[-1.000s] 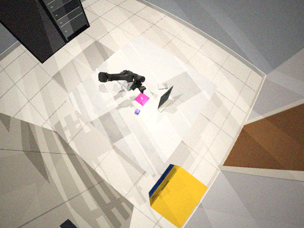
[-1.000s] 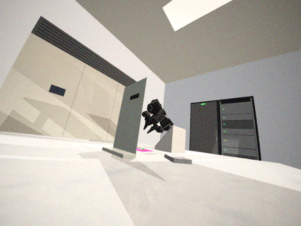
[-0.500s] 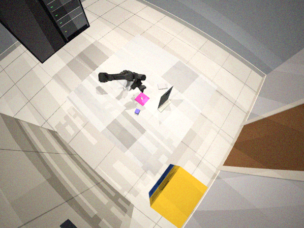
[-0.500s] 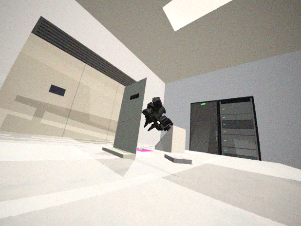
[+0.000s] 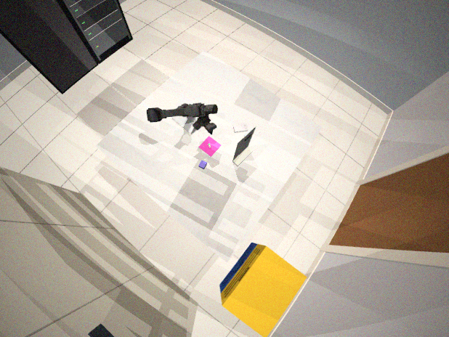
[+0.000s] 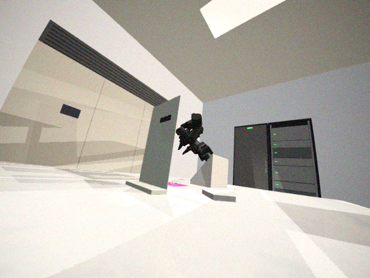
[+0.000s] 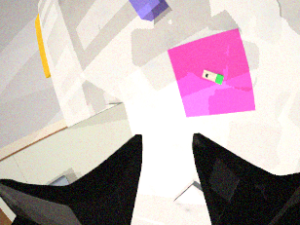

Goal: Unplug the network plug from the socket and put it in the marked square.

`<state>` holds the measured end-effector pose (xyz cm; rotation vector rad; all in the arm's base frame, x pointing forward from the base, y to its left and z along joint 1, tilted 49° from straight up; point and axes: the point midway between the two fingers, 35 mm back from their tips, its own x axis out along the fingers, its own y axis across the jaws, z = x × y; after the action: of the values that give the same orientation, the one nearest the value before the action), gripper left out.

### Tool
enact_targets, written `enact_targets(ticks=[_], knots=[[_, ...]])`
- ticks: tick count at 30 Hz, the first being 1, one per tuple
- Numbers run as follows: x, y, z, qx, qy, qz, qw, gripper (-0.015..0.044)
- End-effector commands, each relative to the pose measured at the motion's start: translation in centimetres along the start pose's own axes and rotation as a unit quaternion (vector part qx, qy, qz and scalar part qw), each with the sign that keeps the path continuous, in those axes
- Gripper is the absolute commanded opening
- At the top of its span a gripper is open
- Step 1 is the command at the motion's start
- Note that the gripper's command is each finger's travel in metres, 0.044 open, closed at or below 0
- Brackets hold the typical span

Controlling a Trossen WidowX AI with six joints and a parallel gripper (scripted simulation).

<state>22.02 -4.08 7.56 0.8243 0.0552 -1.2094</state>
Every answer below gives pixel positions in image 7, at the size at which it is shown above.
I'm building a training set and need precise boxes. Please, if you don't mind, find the grey panel with socket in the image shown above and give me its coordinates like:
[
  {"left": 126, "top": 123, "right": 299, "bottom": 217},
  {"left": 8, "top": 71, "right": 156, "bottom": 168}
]
[{"left": 0, "top": 103, "right": 133, "bottom": 186}]

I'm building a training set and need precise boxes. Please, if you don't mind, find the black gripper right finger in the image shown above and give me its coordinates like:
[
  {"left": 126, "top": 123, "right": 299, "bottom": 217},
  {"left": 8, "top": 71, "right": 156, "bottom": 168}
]
[{"left": 191, "top": 132, "right": 300, "bottom": 225}]

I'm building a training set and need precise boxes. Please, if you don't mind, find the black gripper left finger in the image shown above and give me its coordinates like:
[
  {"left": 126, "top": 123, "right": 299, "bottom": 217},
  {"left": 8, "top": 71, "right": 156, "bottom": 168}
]
[{"left": 0, "top": 134, "right": 143, "bottom": 225}]

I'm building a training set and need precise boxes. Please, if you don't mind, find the pink square zone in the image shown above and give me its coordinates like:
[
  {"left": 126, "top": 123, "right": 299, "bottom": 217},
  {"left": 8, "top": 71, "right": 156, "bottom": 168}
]
[{"left": 167, "top": 29, "right": 255, "bottom": 117}]

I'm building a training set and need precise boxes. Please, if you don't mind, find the purple cube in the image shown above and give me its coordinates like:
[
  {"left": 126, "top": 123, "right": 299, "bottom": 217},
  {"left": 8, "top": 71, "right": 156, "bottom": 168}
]
[{"left": 130, "top": 0, "right": 169, "bottom": 21}]

